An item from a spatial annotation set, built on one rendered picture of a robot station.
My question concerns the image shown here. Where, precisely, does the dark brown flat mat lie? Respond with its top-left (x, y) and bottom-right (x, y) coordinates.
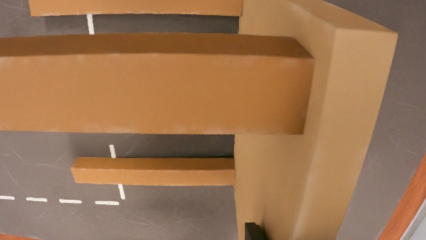
top-left (0, 0), bottom-right (426, 240)

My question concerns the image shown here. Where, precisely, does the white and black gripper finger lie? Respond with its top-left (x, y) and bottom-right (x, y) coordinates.
top-left (244, 222), bottom-right (266, 240)

